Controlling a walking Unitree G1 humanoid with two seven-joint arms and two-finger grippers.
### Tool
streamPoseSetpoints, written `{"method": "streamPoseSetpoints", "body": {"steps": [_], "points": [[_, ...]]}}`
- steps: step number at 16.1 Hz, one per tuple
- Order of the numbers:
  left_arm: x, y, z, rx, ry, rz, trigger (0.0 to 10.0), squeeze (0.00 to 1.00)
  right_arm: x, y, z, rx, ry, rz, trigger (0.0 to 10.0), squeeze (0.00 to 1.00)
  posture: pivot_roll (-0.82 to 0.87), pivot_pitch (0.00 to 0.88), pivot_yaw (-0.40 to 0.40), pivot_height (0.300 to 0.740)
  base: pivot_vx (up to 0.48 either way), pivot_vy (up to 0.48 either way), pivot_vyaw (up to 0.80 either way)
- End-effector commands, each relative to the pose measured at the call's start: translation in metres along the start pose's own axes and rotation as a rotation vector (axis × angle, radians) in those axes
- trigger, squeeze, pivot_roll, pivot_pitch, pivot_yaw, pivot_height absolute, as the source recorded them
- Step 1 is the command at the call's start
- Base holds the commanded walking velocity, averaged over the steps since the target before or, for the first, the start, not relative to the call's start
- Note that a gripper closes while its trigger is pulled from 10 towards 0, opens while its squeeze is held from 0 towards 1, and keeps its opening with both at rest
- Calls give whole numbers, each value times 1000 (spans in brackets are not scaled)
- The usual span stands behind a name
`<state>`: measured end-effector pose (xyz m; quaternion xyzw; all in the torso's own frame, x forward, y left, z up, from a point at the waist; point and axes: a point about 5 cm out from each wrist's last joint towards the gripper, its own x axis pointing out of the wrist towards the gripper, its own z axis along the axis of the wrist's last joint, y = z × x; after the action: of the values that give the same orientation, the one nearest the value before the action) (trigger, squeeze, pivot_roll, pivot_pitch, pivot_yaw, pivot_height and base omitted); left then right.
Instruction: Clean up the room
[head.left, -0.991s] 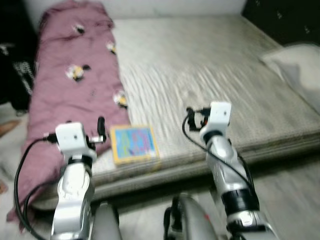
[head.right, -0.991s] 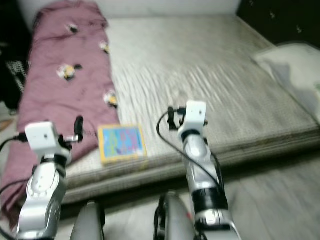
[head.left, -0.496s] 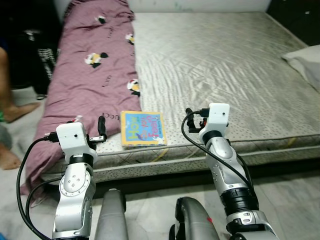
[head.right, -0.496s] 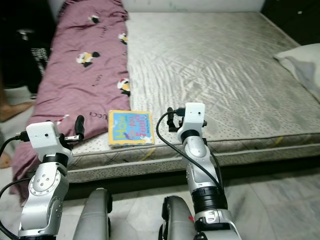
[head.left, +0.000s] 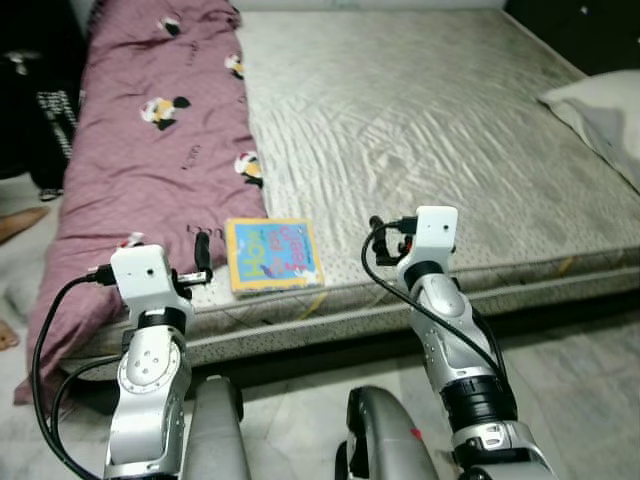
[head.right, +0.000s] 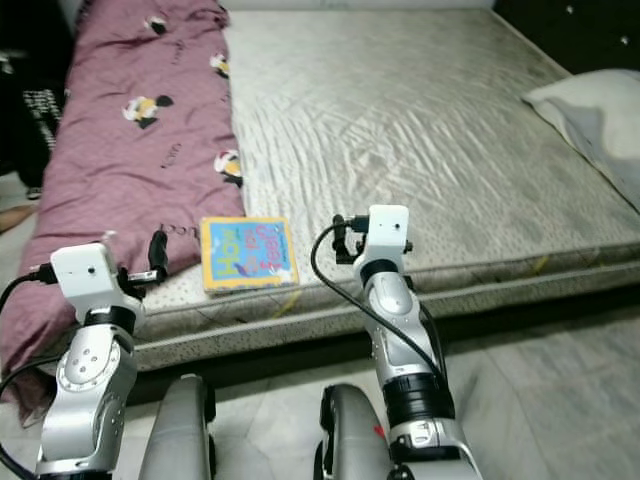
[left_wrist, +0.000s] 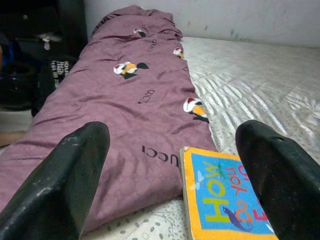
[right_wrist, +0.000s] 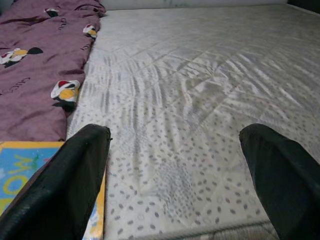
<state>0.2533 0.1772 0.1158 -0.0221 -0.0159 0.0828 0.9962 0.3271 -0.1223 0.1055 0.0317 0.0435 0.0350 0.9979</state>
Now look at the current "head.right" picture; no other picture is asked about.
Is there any grey patterned mattress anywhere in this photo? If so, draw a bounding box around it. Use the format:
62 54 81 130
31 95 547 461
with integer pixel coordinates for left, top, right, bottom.
50 8 640 376

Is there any purple cartoon print blanket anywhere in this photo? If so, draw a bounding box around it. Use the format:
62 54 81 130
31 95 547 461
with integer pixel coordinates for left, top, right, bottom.
0 0 251 421

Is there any grey robot leg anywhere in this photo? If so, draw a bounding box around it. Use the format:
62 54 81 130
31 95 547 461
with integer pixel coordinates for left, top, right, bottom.
138 375 216 480
315 383 406 480

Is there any black tufted headboard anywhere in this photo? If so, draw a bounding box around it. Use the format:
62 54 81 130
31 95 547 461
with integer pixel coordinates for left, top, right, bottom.
490 0 640 73

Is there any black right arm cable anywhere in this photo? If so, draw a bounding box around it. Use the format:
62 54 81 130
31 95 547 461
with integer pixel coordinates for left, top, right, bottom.
310 220 451 386

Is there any grey robot right leg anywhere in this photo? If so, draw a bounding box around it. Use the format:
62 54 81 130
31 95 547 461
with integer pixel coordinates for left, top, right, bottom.
315 383 406 480

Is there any white pillow green tree print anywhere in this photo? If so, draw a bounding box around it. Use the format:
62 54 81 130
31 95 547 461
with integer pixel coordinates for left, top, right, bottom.
523 68 640 213

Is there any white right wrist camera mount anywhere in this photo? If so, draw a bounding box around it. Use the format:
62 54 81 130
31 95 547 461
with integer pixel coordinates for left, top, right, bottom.
360 205 411 276

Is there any colourful children's book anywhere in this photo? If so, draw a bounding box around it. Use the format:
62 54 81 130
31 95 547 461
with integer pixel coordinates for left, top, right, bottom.
200 215 299 294

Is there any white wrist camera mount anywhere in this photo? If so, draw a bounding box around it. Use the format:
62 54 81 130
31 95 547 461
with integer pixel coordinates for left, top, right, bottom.
360 205 411 276
50 242 133 326

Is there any person's bare leg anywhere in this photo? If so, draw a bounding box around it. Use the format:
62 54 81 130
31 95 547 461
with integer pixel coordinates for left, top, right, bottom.
0 205 37 233

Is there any grey robot left leg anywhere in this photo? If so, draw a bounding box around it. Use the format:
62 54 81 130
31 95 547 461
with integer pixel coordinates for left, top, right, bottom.
138 375 216 480

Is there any black bag white lettering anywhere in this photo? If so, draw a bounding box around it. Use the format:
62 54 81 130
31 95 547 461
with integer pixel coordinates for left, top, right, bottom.
0 40 66 196

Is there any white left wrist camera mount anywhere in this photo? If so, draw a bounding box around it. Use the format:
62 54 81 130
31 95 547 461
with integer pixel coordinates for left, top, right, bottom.
50 242 133 326

